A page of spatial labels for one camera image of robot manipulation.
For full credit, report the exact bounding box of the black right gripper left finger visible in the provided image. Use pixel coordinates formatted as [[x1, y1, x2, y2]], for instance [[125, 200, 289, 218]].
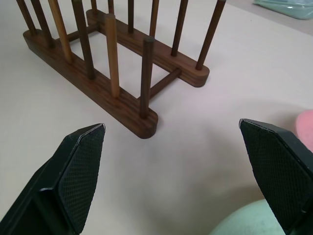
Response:
[[0, 123, 107, 235]]

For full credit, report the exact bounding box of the red plate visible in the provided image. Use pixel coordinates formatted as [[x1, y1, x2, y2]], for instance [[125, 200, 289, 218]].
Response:
[[295, 110, 313, 145]]

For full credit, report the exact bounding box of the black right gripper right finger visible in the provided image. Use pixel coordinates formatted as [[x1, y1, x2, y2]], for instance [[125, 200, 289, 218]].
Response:
[[238, 118, 313, 235]]

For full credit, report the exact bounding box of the pale teal container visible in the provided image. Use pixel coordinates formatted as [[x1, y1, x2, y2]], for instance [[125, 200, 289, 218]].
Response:
[[253, 0, 313, 21]]

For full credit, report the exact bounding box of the wooden dish rack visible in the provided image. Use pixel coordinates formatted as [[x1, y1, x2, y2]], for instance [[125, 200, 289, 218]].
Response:
[[16, 0, 210, 140]]

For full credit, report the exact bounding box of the green plate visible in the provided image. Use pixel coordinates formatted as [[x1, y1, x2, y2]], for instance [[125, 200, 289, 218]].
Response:
[[209, 198, 291, 235]]

